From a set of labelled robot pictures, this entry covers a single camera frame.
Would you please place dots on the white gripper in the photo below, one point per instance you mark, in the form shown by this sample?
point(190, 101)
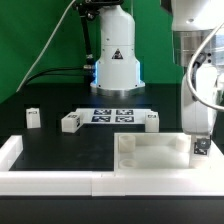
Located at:
point(198, 119)

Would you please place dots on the white square tabletop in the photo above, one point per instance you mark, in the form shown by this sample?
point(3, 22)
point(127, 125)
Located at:
point(148, 151)

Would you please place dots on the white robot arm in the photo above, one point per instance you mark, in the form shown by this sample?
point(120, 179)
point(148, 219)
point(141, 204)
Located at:
point(198, 47)

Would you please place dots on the white U-shaped fence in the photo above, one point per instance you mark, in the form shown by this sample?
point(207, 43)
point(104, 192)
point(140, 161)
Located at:
point(192, 181)

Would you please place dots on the white marker base plate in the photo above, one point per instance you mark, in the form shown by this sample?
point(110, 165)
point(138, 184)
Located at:
point(113, 116)

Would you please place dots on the black camera stand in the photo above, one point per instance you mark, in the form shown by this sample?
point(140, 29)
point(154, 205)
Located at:
point(88, 10)

